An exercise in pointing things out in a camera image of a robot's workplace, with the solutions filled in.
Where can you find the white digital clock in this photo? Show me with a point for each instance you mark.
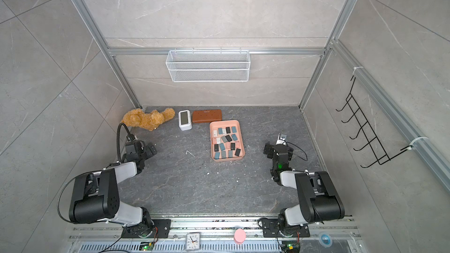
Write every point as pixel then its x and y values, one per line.
pixel 185 120

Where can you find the brown leather case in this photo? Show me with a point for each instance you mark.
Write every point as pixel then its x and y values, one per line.
pixel 206 116

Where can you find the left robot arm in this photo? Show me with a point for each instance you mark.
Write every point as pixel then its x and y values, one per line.
pixel 95 196

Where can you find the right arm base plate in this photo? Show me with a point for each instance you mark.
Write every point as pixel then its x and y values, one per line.
pixel 274 230

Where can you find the small analog clock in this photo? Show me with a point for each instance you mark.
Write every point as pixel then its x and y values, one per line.
pixel 193 242

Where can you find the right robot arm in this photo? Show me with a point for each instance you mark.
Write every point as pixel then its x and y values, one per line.
pixel 318 199

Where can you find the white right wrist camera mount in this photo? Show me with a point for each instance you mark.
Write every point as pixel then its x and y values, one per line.
pixel 282 139

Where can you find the white wire mesh basket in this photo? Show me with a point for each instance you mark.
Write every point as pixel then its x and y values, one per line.
pixel 208 65

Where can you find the pink round cap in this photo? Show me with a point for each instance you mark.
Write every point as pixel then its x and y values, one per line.
pixel 240 236

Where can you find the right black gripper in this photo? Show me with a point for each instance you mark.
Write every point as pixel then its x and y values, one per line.
pixel 270 150

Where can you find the black wire hook rack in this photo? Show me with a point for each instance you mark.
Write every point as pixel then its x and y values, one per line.
pixel 367 131

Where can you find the brown teddy bear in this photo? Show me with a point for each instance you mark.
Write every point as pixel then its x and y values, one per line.
pixel 148 121

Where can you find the blue tape roll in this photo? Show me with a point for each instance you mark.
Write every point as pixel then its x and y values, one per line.
pixel 325 240

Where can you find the pink storage tray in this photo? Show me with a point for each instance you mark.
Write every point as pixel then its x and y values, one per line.
pixel 217 140

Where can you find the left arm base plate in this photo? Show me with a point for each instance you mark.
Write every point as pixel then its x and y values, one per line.
pixel 160 228

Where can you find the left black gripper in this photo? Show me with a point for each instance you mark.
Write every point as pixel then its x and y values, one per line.
pixel 147 150

